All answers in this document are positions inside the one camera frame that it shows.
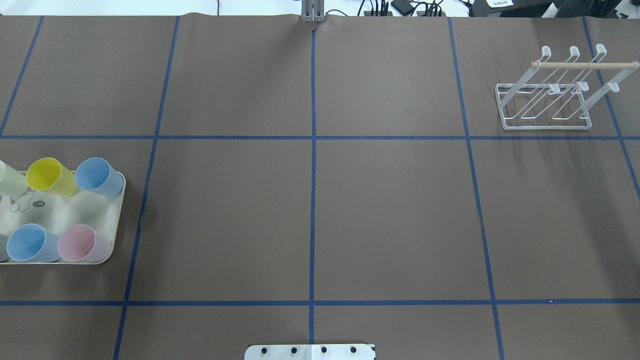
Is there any yellow plastic cup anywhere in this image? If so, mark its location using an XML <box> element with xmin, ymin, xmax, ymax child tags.
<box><xmin>25</xmin><ymin>157</ymin><xmax>79</xmax><ymax>198</ymax></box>

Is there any pale green plastic cup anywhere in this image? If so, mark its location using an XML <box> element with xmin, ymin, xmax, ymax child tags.
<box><xmin>0</xmin><ymin>161</ymin><xmax>29</xmax><ymax>198</ymax></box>

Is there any white wire cup rack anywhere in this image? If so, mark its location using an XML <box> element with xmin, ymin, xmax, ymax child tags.
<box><xmin>493</xmin><ymin>43</ymin><xmax>639</xmax><ymax>132</ymax></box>

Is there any grey aluminium post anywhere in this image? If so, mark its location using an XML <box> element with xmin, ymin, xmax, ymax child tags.
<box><xmin>301</xmin><ymin>0</ymin><xmax>326</xmax><ymax>23</ymax></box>

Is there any blue cup near rabbit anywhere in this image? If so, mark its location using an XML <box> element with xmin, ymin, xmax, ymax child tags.
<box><xmin>74</xmin><ymin>157</ymin><xmax>125</xmax><ymax>198</ymax></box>

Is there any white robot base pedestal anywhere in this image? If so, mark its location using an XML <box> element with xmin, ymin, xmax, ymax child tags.
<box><xmin>244</xmin><ymin>343</ymin><xmax>377</xmax><ymax>360</ymax></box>

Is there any blue cup by pink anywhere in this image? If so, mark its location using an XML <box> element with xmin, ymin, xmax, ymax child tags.
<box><xmin>6</xmin><ymin>223</ymin><xmax>62</xmax><ymax>263</ymax></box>

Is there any pink plastic cup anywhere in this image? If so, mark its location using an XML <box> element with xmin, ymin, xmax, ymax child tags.
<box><xmin>58</xmin><ymin>224</ymin><xmax>112</xmax><ymax>264</ymax></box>

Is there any cream plastic tray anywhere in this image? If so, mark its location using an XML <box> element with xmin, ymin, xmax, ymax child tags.
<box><xmin>0</xmin><ymin>178</ymin><xmax>127</xmax><ymax>265</ymax></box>

